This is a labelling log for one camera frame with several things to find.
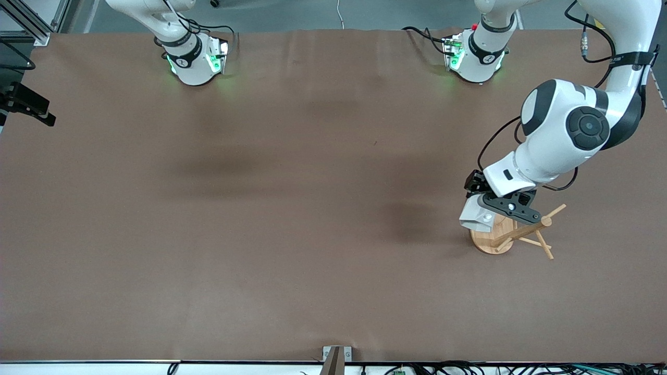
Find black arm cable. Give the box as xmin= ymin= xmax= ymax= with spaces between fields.
xmin=0 ymin=39 xmax=36 ymax=71
xmin=477 ymin=0 xmax=618 ymax=192

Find aluminium frame profile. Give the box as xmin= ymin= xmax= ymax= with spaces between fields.
xmin=0 ymin=0 xmax=79 ymax=46
xmin=646 ymin=39 xmax=667 ymax=110

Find brown table cover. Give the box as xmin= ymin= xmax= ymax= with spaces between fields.
xmin=0 ymin=29 xmax=667 ymax=364

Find wooden cup rack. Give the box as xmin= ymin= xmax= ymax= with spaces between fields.
xmin=469 ymin=203 xmax=567 ymax=260

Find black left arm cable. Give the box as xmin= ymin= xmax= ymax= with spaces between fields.
xmin=477 ymin=0 xmax=618 ymax=192

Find black base cable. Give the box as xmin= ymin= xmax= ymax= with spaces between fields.
xmin=156 ymin=0 xmax=238 ymax=53
xmin=401 ymin=26 xmax=451 ymax=55

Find black left base cable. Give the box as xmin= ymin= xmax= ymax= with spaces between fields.
xmin=401 ymin=26 xmax=451 ymax=55

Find black right base cable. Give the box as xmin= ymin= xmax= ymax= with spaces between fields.
xmin=156 ymin=0 xmax=238 ymax=53

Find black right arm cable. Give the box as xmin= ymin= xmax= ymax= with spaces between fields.
xmin=0 ymin=39 xmax=36 ymax=71

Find black cable tangle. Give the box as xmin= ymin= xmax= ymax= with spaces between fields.
xmin=360 ymin=360 xmax=667 ymax=375

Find white faceted plastic cup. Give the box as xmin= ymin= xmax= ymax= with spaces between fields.
xmin=459 ymin=194 xmax=497 ymax=233

